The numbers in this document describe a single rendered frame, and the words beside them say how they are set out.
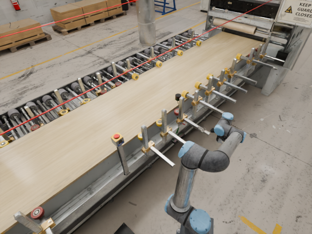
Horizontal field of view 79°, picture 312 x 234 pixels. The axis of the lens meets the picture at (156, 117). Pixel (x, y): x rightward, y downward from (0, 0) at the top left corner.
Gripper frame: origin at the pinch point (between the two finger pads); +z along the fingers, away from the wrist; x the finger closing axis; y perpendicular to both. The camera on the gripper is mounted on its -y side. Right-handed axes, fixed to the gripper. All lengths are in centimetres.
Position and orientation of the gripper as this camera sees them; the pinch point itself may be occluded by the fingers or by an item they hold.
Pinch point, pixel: (217, 141)
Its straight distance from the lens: 196.2
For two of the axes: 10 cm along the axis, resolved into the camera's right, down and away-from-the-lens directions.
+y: 7.1, 4.6, -5.2
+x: 7.0, -5.1, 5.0
